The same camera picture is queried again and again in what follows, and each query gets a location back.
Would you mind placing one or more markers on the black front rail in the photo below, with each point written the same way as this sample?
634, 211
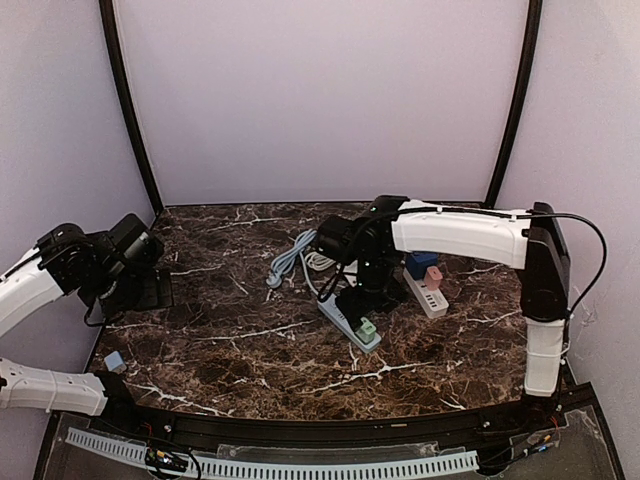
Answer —
473, 428

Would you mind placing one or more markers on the white power strip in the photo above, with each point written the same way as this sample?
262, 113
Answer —
432, 302

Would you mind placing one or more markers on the dark blue cube plug adapter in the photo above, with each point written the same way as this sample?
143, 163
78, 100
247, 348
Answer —
417, 263

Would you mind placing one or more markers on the right black frame post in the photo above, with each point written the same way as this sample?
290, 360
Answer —
521, 84

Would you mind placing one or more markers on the white slotted cable duct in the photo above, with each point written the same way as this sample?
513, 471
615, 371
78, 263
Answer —
134, 454

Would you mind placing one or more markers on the light blue cube charger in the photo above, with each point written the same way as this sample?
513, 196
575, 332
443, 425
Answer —
115, 363

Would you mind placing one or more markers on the green cube charger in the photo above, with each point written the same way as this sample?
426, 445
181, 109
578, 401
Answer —
367, 334

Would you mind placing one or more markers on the light blue power strip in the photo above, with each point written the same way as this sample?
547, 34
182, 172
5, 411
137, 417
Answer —
334, 314

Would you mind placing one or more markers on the left black frame post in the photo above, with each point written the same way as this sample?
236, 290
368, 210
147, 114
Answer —
119, 74

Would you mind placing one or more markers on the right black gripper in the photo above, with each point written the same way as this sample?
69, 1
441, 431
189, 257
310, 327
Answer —
364, 301

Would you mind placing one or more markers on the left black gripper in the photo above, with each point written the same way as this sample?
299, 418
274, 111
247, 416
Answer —
153, 289

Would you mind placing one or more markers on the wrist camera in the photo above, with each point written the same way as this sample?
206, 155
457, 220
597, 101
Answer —
334, 236
131, 238

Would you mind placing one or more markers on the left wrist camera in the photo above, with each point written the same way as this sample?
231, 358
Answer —
131, 238

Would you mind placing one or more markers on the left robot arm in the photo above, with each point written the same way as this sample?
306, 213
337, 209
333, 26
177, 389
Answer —
114, 270

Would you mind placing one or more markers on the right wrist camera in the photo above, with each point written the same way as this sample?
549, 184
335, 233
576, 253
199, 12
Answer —
334, 236

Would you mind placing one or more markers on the pink cube charger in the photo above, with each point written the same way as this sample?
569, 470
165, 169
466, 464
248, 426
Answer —
433, 278

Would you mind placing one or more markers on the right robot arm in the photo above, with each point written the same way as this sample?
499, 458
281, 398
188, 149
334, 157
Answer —
529, 241

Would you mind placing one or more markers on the black frame post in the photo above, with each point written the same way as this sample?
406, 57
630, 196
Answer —
521, 84
119, 74

